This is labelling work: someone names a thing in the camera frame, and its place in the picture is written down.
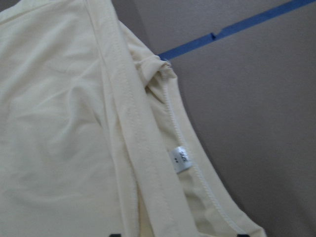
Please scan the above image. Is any cream long sleeve shirt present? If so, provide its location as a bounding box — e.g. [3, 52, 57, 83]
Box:
[0, 0, 266, 237]

